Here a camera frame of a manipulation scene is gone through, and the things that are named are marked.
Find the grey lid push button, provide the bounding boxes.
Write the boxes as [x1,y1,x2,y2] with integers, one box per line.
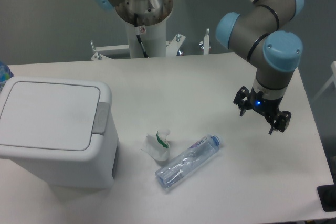
[92,102,110,135]

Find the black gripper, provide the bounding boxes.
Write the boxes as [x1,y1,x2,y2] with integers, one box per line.
[233,86,291,135]

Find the white trash can lid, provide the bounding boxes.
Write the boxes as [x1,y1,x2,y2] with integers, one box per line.
[1,80,100,151]

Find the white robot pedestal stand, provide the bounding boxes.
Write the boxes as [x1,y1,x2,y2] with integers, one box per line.
[90,0,212,61]

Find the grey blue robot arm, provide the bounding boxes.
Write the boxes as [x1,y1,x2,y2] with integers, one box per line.
[95,0,305,132]

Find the clear plastic water bottle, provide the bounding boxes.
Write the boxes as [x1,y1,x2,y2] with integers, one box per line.
[155,134,222,189]

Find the crumpled white paper cup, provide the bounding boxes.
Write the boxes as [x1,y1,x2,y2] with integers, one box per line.
[141,129,171,167]

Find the white frame at right edge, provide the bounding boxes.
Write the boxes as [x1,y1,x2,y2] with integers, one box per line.
[312,61,335,103]

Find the white plastic trash can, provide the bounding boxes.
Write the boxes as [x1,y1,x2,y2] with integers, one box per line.
[1,76,119,189]

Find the black device at table edge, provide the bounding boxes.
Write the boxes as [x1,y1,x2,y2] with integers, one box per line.
[317,184,335,212]

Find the black pedestal cable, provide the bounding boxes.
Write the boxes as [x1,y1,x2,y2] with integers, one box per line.
[133,13,149,58]

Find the blue labelled bottle at edge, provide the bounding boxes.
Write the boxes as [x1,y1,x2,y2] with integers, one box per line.
[0,62,14,87]

